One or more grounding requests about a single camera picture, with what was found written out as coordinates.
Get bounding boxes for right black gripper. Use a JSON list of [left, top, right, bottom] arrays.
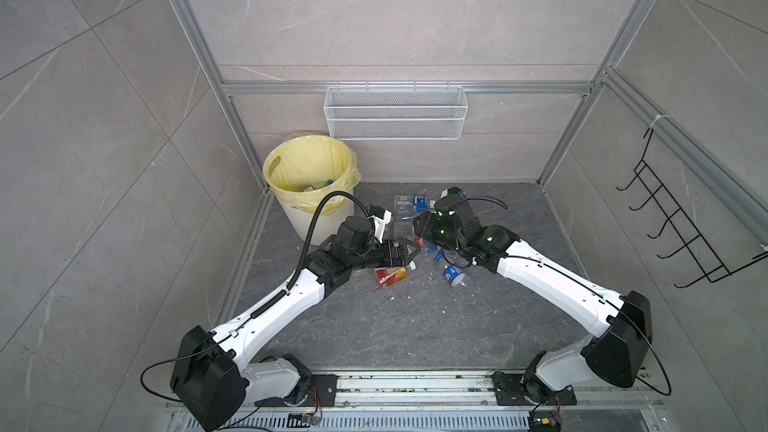
[[411, 210, 466, 257]]

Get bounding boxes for clear bottle red blue label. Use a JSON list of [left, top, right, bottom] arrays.
[[303, 179, 333, 193]]

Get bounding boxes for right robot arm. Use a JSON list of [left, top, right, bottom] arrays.
[[412, 187, 652, 402]]

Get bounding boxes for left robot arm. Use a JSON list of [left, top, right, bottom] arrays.
[[170, 216, 421, 431]]

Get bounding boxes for white ribbed trash bin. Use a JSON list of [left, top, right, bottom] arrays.
[[266, 135, 359, 247]]

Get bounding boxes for yellow plastic bin liner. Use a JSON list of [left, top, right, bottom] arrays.
[[262, 134, 361, 214]]

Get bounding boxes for soda water bottle blue cap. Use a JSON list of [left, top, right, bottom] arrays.
[[423, 241, 443, 262]]

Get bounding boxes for clear bottle blue label top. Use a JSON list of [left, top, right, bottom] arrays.
[[394, 195, 429, 213]]

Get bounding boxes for red yellow label bottle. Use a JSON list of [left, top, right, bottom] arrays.
[[374, 261, 416, 289]]

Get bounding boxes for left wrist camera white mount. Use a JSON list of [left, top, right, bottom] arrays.
[[369, 205, 392, 243]]

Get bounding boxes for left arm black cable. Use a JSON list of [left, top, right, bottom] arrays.
[[139, 190, 373, 403]]

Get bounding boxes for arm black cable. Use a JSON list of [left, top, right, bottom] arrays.
[[139, 190, 373, 403], [440, 196, 673, 397]]

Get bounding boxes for white wire mesh basket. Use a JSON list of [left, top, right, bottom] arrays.
[[323, 85, 468, 141]]

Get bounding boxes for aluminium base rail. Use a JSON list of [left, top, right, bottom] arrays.
[[221, 369, 676, 431]]

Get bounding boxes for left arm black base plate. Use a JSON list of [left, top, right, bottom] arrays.
[[256, 374, 339, 408]]

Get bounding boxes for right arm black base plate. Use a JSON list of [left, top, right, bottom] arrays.
[[490, 371, 577, 406]]

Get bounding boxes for black wire hook rack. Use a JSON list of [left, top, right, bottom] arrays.
[[616, 128, 767, 289]]

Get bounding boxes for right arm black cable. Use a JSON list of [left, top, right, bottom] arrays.
[[440, 196, 673, 397]]

